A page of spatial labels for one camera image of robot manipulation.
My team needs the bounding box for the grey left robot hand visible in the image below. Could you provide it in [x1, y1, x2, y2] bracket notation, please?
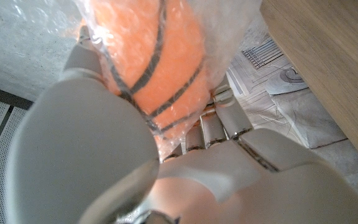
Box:
[4, 26, 358, 224]

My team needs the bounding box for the small orange basketball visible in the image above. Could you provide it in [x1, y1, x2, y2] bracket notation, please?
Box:
[79, 0, 213, 162]

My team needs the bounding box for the clear bubble wrap sheet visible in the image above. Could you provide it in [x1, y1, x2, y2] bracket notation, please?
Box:
[11, 0, 264, 162]

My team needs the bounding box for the printed window scene backdrop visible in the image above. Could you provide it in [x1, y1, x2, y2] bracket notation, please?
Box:
[225, 15, 358, 178]

